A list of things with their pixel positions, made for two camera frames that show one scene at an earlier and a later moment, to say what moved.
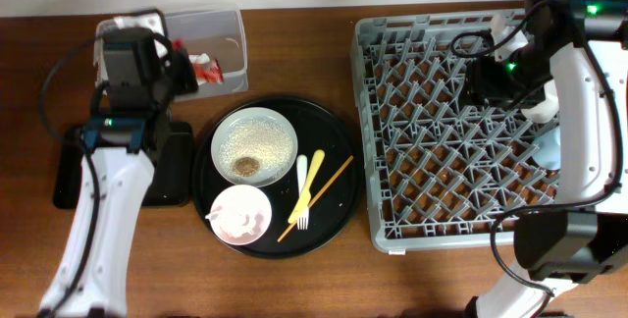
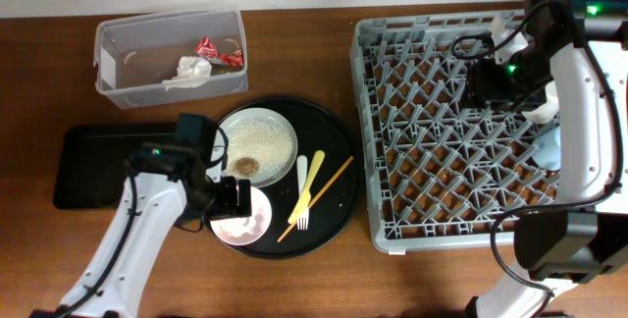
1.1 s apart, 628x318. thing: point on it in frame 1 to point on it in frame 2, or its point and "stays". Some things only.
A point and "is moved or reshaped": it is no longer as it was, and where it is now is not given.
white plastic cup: [547, 112] stays
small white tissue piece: [233, 219] stays
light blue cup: [549, 153] stays
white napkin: [150, 21] is moved or reshaped
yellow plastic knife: [306, 195] stays
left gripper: [185, 69] to [228, 200]
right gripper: [479, 84] stays
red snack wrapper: [207, 70] to [205, 49]
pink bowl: [240, 214] stays
